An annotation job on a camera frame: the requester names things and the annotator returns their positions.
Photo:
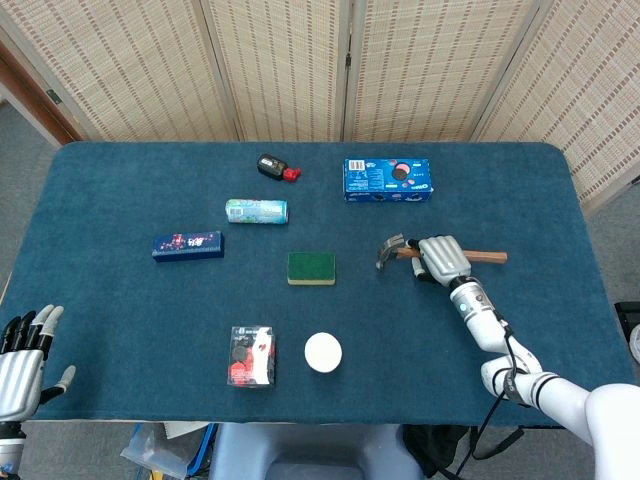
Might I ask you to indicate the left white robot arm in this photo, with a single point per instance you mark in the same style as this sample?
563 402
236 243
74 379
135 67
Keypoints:
10 445

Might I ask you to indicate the clear box with red parts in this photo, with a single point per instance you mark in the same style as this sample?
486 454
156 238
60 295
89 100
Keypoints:
250 357

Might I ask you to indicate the brown wooden door frame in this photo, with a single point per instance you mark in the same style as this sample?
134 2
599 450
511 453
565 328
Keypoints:
30 95

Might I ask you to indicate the blue Oreo cookie box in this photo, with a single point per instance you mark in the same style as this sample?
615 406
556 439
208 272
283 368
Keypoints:
385 185

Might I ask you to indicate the light blue drink can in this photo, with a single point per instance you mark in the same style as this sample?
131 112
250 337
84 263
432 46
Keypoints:
255 211

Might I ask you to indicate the clear plastic bag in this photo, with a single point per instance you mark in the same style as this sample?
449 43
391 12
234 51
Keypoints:
150 450

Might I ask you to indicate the black box with white item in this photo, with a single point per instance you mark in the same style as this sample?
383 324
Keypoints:
625 315

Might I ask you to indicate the green and yellow sponge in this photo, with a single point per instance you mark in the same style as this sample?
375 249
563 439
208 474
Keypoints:
310 266

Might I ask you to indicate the woven folding screen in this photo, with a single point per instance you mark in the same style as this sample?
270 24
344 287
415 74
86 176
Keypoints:
280 65

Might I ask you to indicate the black bottle with red cap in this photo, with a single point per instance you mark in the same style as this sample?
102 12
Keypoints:
270 166

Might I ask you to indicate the blue grey plastic stool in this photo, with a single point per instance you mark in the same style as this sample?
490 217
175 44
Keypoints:
310 445

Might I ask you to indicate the dark blue rectangular box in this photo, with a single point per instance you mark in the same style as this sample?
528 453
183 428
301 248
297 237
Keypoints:
187 247

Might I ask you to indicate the white paper sheet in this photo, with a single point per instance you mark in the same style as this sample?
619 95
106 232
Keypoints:
185 429

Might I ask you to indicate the white paper cup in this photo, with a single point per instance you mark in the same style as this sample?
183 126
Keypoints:
322 351

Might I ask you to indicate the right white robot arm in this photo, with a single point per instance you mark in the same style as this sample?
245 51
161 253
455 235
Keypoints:
480 320

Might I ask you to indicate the blue table cloth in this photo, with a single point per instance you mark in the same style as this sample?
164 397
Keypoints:
150 310

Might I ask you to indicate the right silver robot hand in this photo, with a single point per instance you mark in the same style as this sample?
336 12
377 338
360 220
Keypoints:
445 257

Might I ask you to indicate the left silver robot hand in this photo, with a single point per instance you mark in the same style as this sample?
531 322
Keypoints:
20 370

